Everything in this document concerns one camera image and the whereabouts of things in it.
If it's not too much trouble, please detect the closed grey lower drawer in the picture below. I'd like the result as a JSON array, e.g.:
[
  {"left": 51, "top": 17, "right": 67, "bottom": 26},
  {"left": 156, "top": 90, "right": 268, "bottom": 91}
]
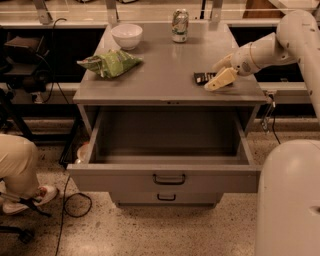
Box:
[{"left": 109, "top": 192, "right": 223, "bottom": 207}]

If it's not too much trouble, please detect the black office chair base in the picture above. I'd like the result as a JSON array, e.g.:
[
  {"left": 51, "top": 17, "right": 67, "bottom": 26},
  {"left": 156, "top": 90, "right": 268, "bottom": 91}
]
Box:
[{"left": 0, "top": 193, "right": 53, "bottom": 244}]

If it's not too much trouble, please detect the black adapter cable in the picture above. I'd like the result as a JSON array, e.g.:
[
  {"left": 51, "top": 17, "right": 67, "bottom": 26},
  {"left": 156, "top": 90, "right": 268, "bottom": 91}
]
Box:
[{"left": 271, "top": 113, "right": 282, "bottom": 145}]

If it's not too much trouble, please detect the green white soda can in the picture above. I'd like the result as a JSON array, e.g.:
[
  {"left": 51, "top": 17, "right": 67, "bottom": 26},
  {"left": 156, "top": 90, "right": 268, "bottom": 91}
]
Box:
[{"left": 172, "top": 9, "right": 189, "bottom": 43}]

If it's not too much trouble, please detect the beige trouser leg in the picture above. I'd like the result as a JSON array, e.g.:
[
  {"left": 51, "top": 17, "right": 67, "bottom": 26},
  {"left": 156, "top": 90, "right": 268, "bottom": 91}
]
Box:
[{"left": 0, "top": 134, "right": 39, "bottom": 198}]

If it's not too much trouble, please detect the green chip bag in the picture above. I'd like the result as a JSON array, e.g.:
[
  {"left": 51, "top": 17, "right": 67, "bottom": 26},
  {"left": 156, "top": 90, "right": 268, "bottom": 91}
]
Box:
[{"left": 77, "top": 50, "right": 142, "bottom": 78}]

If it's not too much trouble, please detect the dark equipment on left shelf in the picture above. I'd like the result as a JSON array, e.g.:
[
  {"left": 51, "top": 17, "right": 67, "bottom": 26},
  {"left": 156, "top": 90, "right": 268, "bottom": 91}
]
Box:
[{"left": 1, "top": 32, "right": 51, "bottom": 93}]

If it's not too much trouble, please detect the open grey top drawer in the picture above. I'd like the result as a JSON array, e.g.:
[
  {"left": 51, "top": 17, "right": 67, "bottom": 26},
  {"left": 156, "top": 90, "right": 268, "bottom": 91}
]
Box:
[{"left": 68, "top": 110, "right": 260, "bottom": 193}]

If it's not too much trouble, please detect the dark rxbar chocolate bar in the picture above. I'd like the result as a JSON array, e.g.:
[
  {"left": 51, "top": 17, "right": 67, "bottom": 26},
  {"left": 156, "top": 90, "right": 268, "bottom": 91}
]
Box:
[{"left": 194, "top": 72, "right": 233, "bottom": 87}]

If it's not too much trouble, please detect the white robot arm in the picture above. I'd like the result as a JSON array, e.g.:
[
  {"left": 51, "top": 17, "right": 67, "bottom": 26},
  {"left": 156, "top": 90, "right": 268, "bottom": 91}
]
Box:
[{"left": 205, "top": 10, "right": 320, "bottom": 256}]

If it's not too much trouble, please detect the white sneaker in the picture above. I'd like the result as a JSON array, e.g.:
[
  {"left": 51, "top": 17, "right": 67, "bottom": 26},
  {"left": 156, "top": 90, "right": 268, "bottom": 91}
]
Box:
[{"left": 2, "top": 185, "right": 59, "bottom": 215}]

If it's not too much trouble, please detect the black floor cable loop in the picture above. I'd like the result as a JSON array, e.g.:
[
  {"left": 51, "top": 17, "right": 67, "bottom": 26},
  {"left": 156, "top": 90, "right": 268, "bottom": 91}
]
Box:
[{"left": 54, "top": 174, "right": 93, "bottom": 256}]

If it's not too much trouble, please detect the white ceramic bowl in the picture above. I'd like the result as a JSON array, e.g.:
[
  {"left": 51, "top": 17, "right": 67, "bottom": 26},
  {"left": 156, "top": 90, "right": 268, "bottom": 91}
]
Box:
[{"left": 111, "top": 24, "right": 143, "bottom": 50}]

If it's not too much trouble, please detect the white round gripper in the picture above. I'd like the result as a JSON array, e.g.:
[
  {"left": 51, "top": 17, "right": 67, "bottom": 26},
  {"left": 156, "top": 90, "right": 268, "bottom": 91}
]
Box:
[{"left": 204, "top": 45, "right": 262, "bottom": 91}]

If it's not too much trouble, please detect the grey metal drawer cabinet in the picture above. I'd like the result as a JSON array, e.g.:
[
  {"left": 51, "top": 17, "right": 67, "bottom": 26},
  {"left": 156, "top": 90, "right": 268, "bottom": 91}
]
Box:
[{"left": 72, "top": 22, "right": 269, "bottom": 210}]

